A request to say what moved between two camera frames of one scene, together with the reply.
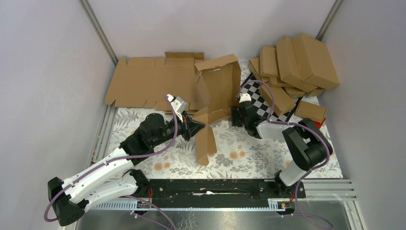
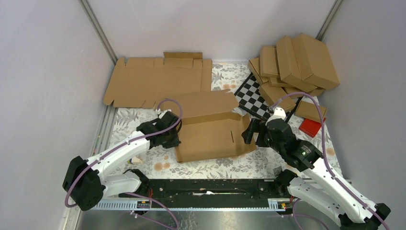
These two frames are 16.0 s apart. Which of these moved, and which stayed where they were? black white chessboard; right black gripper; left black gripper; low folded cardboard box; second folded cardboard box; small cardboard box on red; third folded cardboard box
Moved: right black gripper; left black gripper
Stayed: black white chessboard; low folded cardboard box; second folded cardboard box; small cardboard box on red; third folded cardboard box
